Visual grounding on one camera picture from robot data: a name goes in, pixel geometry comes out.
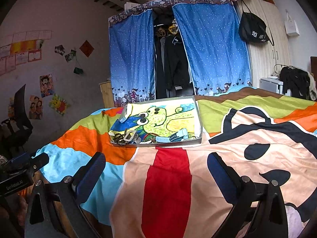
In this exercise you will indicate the light blue wristwatch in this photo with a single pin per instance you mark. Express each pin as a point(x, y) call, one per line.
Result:
point(173, 136)

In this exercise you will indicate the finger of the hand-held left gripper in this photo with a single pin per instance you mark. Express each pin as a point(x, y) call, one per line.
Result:
point(39, 162)
point(17, 162)

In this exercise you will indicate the group of wall certificates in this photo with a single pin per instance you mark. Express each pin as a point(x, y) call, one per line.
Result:
point(22, 52)

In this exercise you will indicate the yellow bear wall sticker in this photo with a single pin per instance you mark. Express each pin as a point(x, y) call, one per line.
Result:
point(59, 104)

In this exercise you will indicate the red square wall paper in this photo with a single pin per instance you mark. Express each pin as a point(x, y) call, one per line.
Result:
point(87, 48)

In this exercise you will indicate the white low cabinet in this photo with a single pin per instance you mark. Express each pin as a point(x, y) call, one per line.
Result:
point(270, 85)

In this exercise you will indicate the small green hanging pouch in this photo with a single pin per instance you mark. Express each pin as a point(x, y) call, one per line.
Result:
point(78, 71)

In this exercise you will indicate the black office chair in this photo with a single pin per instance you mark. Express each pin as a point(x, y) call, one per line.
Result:
point(21, 114)

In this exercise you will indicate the row of hanging dark clothes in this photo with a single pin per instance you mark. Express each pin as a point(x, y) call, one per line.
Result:
point(173, 62)

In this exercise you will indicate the cartoon family wall poster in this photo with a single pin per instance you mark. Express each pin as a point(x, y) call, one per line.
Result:
point(36, 107)

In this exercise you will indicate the white square buckle accessory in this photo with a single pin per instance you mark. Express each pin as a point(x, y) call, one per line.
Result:
point(129, 135)

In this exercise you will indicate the anime character wall poster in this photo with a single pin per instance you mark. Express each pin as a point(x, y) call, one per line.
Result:
point(46, 85)

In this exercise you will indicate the person's pink clothing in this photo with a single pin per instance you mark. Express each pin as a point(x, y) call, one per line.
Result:
point(296, 220)

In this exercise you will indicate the light wooden wardrobe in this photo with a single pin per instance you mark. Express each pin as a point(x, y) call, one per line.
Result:
point(270, 57)

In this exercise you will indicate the colourful printed blanket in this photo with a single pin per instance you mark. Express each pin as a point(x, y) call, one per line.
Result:
point(247, 153)

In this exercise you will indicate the white paper bag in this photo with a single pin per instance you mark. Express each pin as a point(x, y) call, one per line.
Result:
point(292, 27)

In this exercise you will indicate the blue dotted wardrobe curtain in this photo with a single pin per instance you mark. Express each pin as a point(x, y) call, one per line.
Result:
point(213, 49)
point(131, 59)

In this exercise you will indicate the small wall photo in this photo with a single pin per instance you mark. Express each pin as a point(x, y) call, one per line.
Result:
point(60, 49)
point(70, 55)

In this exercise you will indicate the small wooden cabinet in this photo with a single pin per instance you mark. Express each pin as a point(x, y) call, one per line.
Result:
point(107, 94)

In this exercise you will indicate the heap of dark clothes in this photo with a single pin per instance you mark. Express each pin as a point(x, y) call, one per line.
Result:
point(296, 81)

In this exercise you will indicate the white box with cartoon drawing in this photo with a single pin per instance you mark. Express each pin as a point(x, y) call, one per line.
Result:
point(161, 116)

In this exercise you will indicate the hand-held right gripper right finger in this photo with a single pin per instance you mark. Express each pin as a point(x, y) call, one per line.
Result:
point(223, 178)

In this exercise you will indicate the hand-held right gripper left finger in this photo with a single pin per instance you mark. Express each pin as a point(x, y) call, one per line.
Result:
point(89, 176)

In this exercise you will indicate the brown wooden board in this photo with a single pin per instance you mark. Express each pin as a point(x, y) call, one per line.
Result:
point(314, 65)

